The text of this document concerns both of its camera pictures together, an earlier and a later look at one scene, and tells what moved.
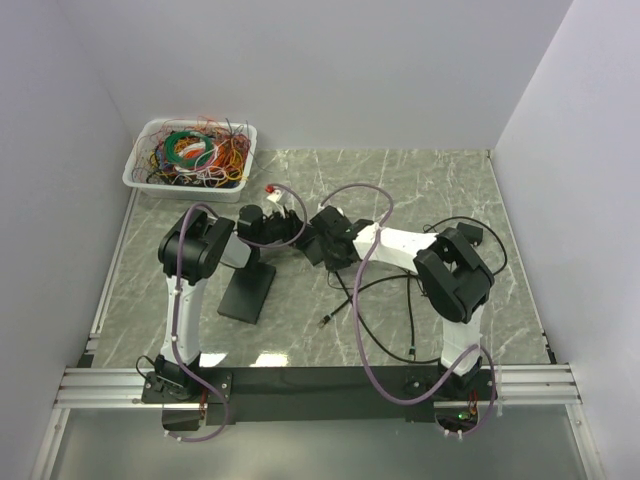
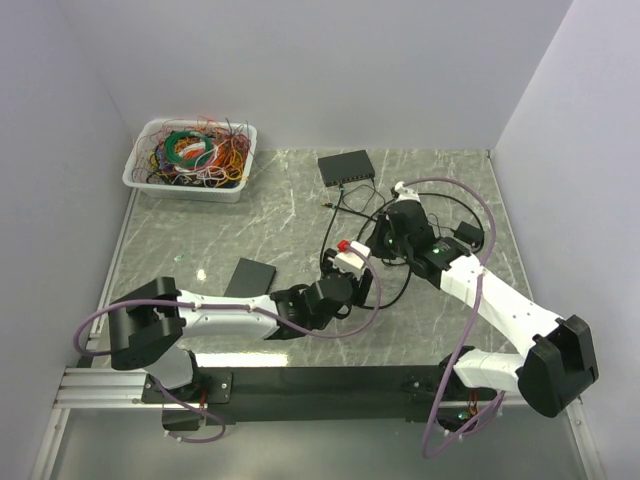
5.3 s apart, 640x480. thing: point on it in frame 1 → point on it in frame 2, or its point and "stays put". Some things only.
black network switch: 246,292 stays put
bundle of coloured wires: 194,152 stays put
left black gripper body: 275,232 → 349,275
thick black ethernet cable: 377,337 → 335,208
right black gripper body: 334,260 → 400,247
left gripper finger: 295,226 → 361,287
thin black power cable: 482,221 → 383,201
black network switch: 316,247 → 345,167
